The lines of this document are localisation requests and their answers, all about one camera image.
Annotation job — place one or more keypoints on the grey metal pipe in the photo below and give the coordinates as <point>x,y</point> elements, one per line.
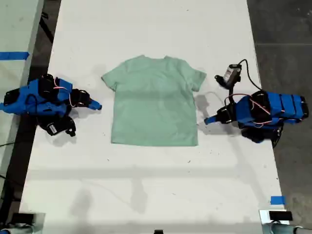
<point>280,229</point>
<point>14,230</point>

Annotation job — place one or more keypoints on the gripper camera stalk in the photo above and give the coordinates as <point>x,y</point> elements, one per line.
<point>232,93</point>
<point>67,114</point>

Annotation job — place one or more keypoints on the pale green T-shirt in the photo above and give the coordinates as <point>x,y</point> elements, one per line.
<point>153,109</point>

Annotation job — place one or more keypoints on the small black clamp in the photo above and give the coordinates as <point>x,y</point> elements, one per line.
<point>158,231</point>

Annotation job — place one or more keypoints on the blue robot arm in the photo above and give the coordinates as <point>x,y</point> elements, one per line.
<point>24,97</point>
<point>285,104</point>

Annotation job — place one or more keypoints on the long blue tape strip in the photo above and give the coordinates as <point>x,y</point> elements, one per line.
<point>14,55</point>

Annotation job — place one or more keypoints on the small black box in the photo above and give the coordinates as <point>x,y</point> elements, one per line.
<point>280,216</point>
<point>23,218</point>

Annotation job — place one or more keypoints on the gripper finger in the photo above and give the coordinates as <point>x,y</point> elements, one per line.
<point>211,120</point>
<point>95,104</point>

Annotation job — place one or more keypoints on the silver metal plate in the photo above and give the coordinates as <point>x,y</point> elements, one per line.
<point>264,215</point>
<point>40,224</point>

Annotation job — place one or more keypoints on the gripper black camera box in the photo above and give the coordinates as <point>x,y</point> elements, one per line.
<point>230,73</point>
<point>54,128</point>

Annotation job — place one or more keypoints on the black frame strut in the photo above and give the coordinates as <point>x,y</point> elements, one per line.
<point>47,29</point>

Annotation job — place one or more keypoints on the square blue tape piece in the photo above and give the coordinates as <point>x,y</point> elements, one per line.
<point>278,200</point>

